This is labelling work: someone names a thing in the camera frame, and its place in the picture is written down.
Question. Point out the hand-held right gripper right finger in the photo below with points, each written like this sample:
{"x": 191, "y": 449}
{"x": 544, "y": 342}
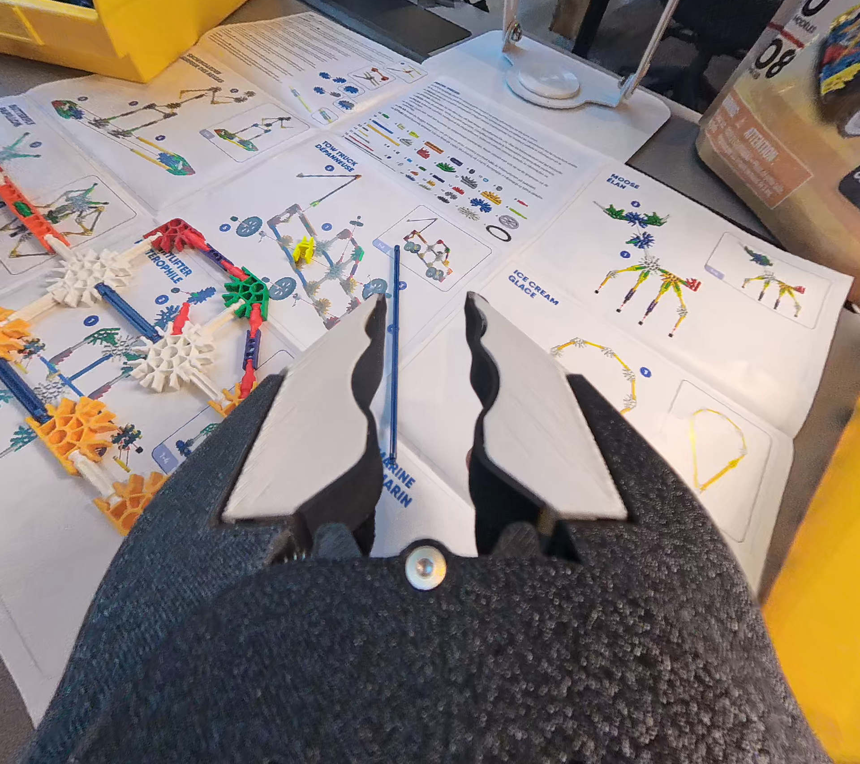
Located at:
{"x": 544, "y": 442}

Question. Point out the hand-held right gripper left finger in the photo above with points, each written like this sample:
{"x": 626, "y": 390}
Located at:
{"x": 303, "y": 442}

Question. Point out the blue plastic rod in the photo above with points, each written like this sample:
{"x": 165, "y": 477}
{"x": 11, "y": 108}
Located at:
{"x": 394, "y": 334}

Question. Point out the white building instruction sheet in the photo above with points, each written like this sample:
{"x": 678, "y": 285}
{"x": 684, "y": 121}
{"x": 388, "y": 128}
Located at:
{"x": 444, "y": 119}

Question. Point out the cardboard toy set box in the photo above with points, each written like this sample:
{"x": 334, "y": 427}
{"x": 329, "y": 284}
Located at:
{"x": 773, "y": 146}

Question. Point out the colourful rod connector frame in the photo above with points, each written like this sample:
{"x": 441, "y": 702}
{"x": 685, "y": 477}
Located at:
{"x": 172, "y": 358}

